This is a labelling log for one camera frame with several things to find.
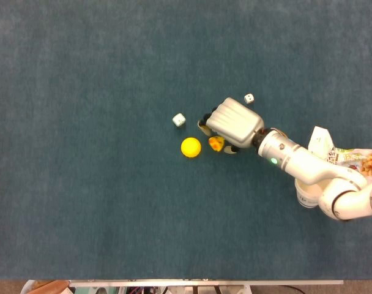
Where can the white paper cup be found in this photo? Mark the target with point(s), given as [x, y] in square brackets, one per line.
[308, 196]

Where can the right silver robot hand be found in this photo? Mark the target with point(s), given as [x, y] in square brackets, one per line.
[235, 121]

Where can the brown wooden board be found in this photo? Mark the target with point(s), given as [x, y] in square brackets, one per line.
[48, 287]

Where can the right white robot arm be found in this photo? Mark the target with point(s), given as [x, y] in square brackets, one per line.
[302, 162]

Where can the white snack bag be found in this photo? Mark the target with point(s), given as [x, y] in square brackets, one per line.
[320, 141]

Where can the teal carpet table cover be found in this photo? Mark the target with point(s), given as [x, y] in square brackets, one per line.
[82, 153]

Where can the aluminium table edge rail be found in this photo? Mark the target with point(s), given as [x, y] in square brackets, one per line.
[204, 282]

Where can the yellow dome cap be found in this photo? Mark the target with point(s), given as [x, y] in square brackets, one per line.
[191, 147]

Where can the white die black dots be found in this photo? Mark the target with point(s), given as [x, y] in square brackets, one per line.
[249, 98]

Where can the pale green die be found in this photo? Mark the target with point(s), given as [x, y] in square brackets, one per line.
[179, 120]

